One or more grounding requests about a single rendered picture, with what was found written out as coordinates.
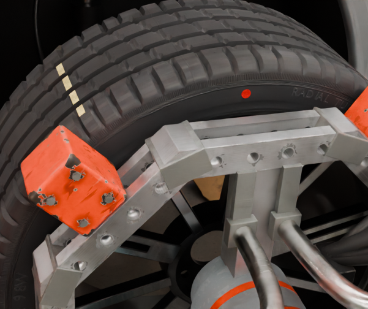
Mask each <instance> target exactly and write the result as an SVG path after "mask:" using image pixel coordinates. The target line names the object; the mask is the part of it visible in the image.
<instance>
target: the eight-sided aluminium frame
mask: <svg viewBox="0 0 368 309"><path fill-rule="evenodd" d="M339 160H341V161H342V162H343V163H344V164H345V165H346V166H347V167H348V168H349V169H350V170H351V171H352V172H353V173H354V174H355V175H356V176H357V177H358V178H359V179H360V180H361V181H362V182H363V183H364V184H365V185H366V186H367V187H368V137H367V136H366V135H365V134H364V133H363V132H362V131H361V130H360V129H359V128H358V127H357V126H356V125H355V124H354V123H353V122H352V121H351V120H350V119H349V118H348V117H346V116H345V115H344V114H343V113H342V112H341V111H340V110H339V109H338V108H336V107H333V108H326V109H320V108H318V107H314V108H313V110H303V111H297V112H285V113H274V114H267V115H256V116H245V117H239V118H227V119H221V120H209V121H198V122H191V123H189V122H188V121H187V120H185V121H183V122H182V123H179V124H169V125H165V126H162V127H161V128H160V129H159V130H158V131H157V132H156V133H155V134H154V135H153V136H152V137H150V138H147V139H146V140H145V144H144V145H143V146H142V147H141V148H140V149H139V150H138V151H137V152H136V153H135V154H134V155H133V156H132V157H131V158H130V159H129V160H127V161H126V162H125V163H124V164H123V165H122V166H121V167H120V168H119V169H118V170H117V173H118V175H119V178H120V180H121V183H122V185H123V187H124V189H125V191H126V194H127V199H126V200H125V201H124V202H123V203H122V204H121V205H120V206H119V207H118V208H117V209H116V210H115V211H114V212H113V213H112V214H111V215H110V216H109V217H108V218H107V219H106V220H105V221H104V222H102V223H101V224H100V225H99V226H98V227H97V228H96V229H95V230H94V231H93V232H92V233H91V234H90V235H88V236H87V237H84V236H82V235H81V234H79V233H78V232H76V231H75V230H73V229H72V228H70V227H69V226H67V225H66V224H64V223H62V224H61V225H60V226H59V227H58V228H57V229H56V230H55V231H54V232H53V233H52V234H47V236H46V238H45V240H44V242H43V243H41V244H40V245H39V246H38V247H37V248H36V249H35V250H34V251H33V254H32V255H33V266H32V274H33V277H34V289H35V301H36V309H75V288H76V287H77V286H78V285H79V284H80V283H81V282H82V281H83V280H84V279H85V278H86V277H88V276H89V275H90V274H91V273H92V272H93V271H94V270H95V269H96V268H97V267H98V266H99V265H101V263H103V261H104V260H106V258H108V257H109V256H110V255H111V254H112V253H113V252H114V251H115V250H116V249H117V248H119V247H120V246H121V245H122V244H123V243H124V242H125V241H126V240H127V239H128V238H129V237H130V236H131V235H132V234H133V233H134V232H135V231H136V230H137V229H139V228H140V227H141V226H142V225H143V224H144V223H145V222H146V221H147V220H148V219H150V217H152V215H153V214H155V212H156V211H158V210H159V209H160V208H161V207H162V206H163V205H164V204H165V203H166V202H167V201H168V200H170V199H171V198H172V197H173V196H174V195H175V194H176V193H177V192H178V191H179V190H180V189H181V188H182V187H183V186H184V185H185V184H186V183H187V182H188V181H191V180H193V179H196V178H204V177H214V176H219V175H229V174H235V173H236V171H240V170H249V169H255V170H256V171H258V170H267V169H276V168H282V166H283V165H288V164H297V163H301V164H302V165H306V164H315V163H321V162H330V161H339Z"/></svg>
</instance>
